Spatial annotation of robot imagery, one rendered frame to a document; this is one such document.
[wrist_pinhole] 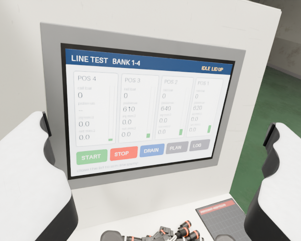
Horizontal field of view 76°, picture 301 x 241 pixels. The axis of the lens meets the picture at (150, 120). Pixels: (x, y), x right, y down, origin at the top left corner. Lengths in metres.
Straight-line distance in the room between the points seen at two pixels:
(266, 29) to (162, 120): 0.36
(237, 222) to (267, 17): 0.59
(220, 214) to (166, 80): 0.47
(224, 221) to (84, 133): 0.50
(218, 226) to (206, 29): 0.55
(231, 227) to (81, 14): 0.67
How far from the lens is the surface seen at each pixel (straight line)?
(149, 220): 0.63
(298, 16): 9.72
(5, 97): 0.43
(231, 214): 0.74
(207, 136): 0.58
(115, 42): 0.41
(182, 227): 0.62
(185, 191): 0.66
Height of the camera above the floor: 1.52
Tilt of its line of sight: 32 degrees down
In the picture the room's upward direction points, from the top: 13 degrees clockwise
